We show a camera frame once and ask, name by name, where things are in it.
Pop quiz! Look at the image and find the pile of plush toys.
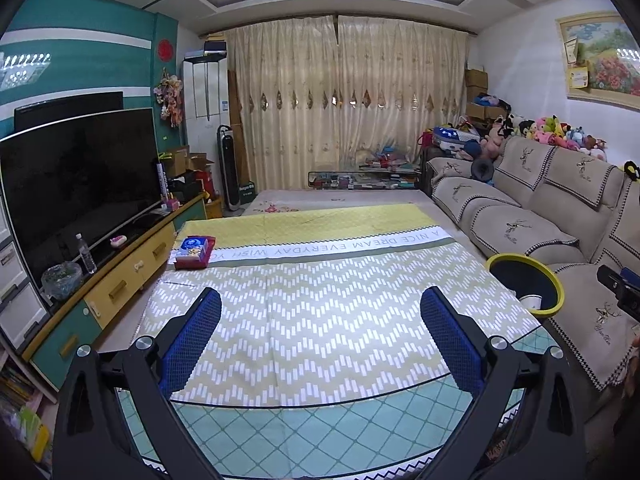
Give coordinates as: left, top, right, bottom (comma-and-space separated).
482, 112, 608, 161

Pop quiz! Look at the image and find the stack of cardboard boxes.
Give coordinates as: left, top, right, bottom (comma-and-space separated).
465, 67, 488, 121

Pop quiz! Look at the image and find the black tower fan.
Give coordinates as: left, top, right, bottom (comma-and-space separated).
216, 125, 244, 211

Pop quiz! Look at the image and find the framed flower painting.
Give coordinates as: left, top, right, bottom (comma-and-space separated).
555, 12, 640, 96

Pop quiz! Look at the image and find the red flat packet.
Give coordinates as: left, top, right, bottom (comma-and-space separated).
172, 235, 217, 271

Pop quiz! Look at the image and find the clear water bottle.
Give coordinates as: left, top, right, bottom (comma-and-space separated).
75, 233, 97, 275

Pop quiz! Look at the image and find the chevron patterned tablecloth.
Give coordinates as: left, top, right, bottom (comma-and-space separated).
112, 203, 561, 476

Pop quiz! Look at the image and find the beige curtain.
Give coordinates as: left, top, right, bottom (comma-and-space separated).
222, 15, 471, 193

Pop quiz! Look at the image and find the small black television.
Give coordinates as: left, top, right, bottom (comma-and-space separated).
14, 91, 124, 133

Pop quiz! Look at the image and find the white tower air conditioner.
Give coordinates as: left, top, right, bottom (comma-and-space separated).
182, 55, 232, 161

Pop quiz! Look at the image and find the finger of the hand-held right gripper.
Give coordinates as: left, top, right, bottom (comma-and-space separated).
596, 265, 640, 292

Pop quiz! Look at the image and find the yellow rimmed black bin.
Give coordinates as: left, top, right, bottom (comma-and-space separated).
485, 253, 565, 316

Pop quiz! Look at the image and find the dark neck pillow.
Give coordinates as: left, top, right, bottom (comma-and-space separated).
471, 156, 497, 186

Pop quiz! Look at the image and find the large black television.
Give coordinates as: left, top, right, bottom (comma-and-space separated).
0, 107, 163, 286

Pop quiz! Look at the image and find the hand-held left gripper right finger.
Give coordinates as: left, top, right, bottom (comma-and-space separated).
419, 287, 588, 480

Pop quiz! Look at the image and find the beige sofa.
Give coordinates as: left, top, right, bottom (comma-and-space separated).
422, 137, 640, 391

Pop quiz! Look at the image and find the small blue red box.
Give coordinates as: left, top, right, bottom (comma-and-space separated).
176, 236, 210, 266

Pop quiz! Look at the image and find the cluttered glass coffee table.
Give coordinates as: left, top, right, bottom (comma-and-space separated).
307, 167, 423, 191

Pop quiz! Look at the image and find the white drawer cabinet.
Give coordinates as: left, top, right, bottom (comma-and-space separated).
0, 200, 51, 351

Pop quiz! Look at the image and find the artificial flower decoration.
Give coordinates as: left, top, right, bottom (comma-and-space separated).
154, 74, 185, 127

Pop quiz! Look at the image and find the yellow green television cabinet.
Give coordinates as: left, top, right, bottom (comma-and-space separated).
20, 195, 208, 391

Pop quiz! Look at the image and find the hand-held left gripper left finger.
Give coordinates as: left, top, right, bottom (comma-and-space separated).
52, 287, 223, 480

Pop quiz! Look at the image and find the blue star pillow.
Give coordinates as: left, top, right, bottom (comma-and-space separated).
432, 126, 481, 151

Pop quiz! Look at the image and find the shelf of books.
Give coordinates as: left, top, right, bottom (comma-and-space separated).
0, 355, 56, 461

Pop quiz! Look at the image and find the open cardboard box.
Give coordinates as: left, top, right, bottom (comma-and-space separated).
162, 146, 216, 198

